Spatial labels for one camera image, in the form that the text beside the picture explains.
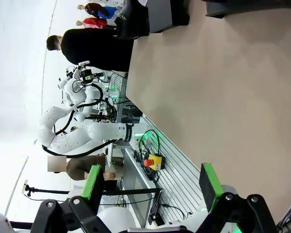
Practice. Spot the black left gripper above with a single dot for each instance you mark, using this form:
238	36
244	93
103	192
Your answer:
87	75

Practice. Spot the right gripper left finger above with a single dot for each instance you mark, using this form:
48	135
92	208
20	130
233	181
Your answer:
92	184

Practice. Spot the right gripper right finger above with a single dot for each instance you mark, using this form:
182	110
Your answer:
211	184

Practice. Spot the mannequin in red top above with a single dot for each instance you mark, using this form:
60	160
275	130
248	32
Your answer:
94	23

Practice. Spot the grey slotted aluminium base plate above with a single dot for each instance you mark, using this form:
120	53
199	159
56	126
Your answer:
177	174

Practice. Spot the black sloped shoe stand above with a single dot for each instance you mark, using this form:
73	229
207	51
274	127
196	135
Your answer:
252	6
169	14

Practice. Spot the mannequin in red blue clothes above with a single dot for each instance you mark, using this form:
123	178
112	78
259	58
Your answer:
99	9

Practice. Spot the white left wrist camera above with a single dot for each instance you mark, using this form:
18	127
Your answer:
84	63

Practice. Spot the yellow emergency stop button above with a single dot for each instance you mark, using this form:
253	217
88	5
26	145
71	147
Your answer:
155	161

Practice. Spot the person in brown top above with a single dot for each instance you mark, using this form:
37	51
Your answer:
82	167

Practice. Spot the person in black top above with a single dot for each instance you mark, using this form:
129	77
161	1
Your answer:
97	48

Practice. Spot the black camera tripod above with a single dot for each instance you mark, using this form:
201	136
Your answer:
87	191

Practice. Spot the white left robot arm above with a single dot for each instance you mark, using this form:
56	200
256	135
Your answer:
70	140

